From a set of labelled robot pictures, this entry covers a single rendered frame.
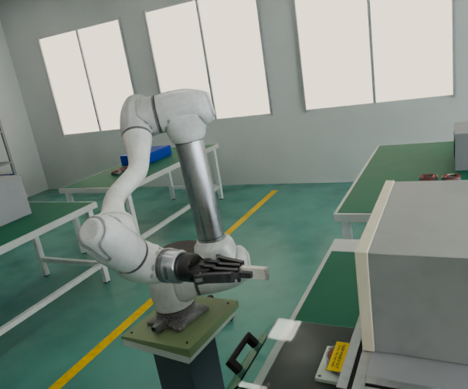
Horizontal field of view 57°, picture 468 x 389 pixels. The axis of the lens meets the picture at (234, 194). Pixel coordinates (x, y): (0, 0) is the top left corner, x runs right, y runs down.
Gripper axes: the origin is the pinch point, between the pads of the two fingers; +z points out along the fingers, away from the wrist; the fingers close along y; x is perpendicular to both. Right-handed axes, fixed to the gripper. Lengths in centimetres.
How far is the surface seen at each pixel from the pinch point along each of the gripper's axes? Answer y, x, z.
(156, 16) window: -467, 134, -329
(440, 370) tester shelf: 16.7, -6.7, 40.8
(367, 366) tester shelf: 18.5, -6.7, 29.1
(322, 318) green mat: -47, -43, 0
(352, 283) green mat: -74, -43, 6
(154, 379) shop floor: -76, -118, -114
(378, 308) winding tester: 14.3, 2.7, 30.7
